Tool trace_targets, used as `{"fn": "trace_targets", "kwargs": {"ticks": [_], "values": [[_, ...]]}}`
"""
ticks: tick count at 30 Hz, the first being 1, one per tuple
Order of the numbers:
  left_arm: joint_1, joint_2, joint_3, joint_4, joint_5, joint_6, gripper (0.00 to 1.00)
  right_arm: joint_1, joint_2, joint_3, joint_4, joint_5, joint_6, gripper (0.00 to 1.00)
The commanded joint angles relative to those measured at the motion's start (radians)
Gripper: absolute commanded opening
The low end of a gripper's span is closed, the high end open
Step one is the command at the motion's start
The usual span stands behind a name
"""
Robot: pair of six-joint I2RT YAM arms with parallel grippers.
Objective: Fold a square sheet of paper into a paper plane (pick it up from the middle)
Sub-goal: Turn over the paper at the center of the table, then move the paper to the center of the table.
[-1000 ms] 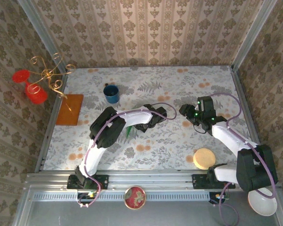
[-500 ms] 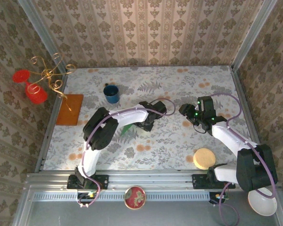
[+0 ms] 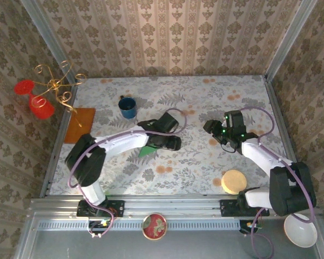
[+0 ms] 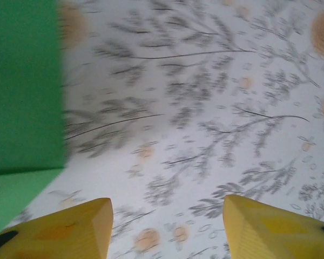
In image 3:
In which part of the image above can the white bowl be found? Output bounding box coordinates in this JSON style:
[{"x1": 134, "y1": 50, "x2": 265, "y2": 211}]
[{"x1": 283, "y1": 213, "x2": 318, "y2": 248}]

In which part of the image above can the gold wire stand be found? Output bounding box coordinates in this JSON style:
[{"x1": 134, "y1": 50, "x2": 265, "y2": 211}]
[{"x1": 34, "y1": 59, "x2": 87, "y2": 127}]

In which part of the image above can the aluminium side rail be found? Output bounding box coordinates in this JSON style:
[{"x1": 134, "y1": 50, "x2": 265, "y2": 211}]
[
  {"x1": 263, "y1": 75, "x2": 309, "y2": 197},
  {"x1": 39, "y1": 80, "x2": 79, "y2": 198}
]

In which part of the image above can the red plastic goblet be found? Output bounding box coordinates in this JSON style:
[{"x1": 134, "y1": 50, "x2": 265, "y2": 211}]
[{"x1": 14, "y1": 79, "x2": 55, "y2": 120}]

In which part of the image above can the grey slotted cable duct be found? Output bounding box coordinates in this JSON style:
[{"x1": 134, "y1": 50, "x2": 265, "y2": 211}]
[{"x1": 37, "y1": 220, "x2": 242, "y2": 232}]

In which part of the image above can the small controller circuit board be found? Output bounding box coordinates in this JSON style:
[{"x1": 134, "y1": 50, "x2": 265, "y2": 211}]
[
  {"x1": 239, "y1": 220, "x2": 262, "y2": 234},
  {"x1": 88, "y1": 220, "x2": 111, "y2": 233}
]

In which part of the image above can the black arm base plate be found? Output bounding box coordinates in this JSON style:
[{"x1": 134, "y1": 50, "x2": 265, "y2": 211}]
[
  {"x1": 77, "y1": 200, "x2": 125, "y2": 218},
  {"x1": 219, "y1": 199, "x2": 270, "y2": 217}
]

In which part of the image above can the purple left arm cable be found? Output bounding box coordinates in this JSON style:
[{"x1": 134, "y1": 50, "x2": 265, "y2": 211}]
[{"x1": 67, "y1": 107, "x2": 187, "y2": 240}]

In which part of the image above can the blue enamel mug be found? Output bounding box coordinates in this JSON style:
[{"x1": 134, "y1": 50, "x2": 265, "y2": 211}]
[{"x1": 118, "y1": 94, "x2": 138, "y2": 120}]

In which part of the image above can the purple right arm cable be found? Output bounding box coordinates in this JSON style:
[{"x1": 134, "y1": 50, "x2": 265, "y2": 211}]
[{"x1": 239, "y1": 106, "x2": 315, "y2": 257}]

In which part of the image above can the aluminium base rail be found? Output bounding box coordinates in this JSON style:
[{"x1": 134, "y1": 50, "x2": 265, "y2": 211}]
[{"x1": 29, "y1": 194, "x2": 322, "y2": 218}]

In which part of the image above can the green paper sheet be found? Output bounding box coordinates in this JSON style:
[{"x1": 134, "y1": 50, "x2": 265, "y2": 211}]
[{"x1": 138, "y1": 145, "x2": 160, "y2": 158}]

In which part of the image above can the aluminium frame post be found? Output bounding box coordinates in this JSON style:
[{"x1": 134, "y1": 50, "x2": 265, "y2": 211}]
[
  {"x1": 264, "y1": 0, "x2": 318, "y2": 79},
  {"x1": 20, "y1": 0, "x2": 79, "y2": 84}
]

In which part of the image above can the round cork coaster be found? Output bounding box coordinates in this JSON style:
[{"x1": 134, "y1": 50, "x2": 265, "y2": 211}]
[{"x1": 220, "y1": 169, "x2": 247, "y2": 194}]

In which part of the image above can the red floral bowl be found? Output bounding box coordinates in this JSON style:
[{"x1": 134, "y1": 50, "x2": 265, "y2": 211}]
[{"x1": 142, "y1": 213, "x2": 168, "y2": 241}]

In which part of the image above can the floral patterned table cover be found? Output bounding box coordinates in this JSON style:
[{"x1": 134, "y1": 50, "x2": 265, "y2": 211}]
[{"x1": 49, "y1": 75, "x2": 299, "y2": 195}]

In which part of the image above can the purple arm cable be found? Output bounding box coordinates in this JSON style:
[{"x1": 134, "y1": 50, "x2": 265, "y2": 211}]
[
  {"x1": 239, "y1": 106, "x2": 315, "y2": 257},
  {"x1": 67, "y1": 107, "x2": 187, "y2": 240}
]

